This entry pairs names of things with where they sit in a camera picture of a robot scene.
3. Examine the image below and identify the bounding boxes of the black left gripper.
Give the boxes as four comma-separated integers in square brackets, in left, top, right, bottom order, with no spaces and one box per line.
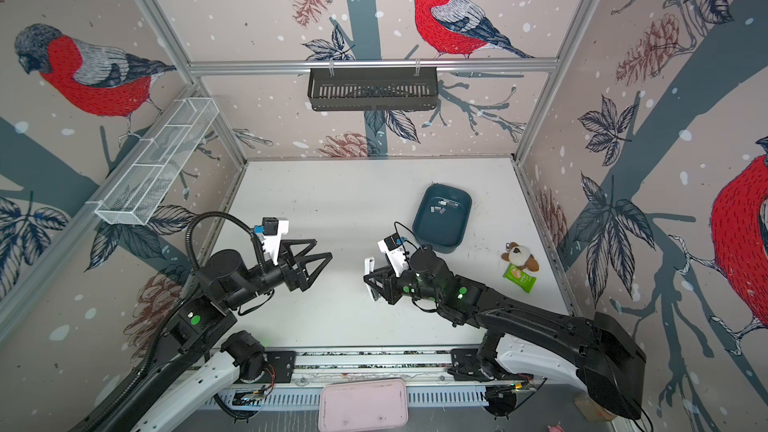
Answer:
[225,237,331,311]

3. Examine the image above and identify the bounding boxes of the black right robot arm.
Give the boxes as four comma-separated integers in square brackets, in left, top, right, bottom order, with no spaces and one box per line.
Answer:
[363,248,647,420]

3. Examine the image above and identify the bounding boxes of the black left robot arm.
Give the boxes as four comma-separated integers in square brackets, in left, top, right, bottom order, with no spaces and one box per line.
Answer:
[74,212,333,431]

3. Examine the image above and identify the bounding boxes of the teal plastic tray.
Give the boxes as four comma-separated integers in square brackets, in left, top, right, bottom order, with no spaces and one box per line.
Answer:
[412,183,472,254]

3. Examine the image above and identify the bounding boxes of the pink plastic box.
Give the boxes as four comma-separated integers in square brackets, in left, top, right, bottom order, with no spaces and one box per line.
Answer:
[318,379,409,431]

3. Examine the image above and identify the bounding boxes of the green snack packet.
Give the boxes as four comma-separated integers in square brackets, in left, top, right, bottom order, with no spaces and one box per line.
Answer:
[504,264,536,293]

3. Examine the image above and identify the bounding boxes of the brown plush dog toy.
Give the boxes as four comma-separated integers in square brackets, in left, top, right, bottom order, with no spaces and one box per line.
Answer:
[501,242,540,273]

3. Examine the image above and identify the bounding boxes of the amber glass jar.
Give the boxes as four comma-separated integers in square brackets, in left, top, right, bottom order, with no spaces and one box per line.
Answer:
[574,394,616,422]

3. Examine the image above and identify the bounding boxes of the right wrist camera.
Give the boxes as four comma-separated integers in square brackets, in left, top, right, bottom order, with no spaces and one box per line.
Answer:
[378,233,408,277]

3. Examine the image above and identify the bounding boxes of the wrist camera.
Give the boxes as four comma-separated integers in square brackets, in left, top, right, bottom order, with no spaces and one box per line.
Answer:
[253,217,290,265]
[378,233,408,277]

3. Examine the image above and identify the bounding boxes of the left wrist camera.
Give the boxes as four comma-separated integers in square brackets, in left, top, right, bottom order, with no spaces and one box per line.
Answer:
[253,217,290,265]

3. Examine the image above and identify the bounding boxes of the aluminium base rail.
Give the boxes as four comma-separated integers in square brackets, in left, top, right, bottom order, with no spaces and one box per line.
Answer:
[215,344,601,412]

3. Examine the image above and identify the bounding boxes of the white mesh wall shelf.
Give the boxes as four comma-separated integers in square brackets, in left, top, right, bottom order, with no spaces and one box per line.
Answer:
[95,97,219,225]

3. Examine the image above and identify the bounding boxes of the black wire hanging basket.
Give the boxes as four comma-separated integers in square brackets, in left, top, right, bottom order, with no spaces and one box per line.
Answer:
[307,66,440,113]

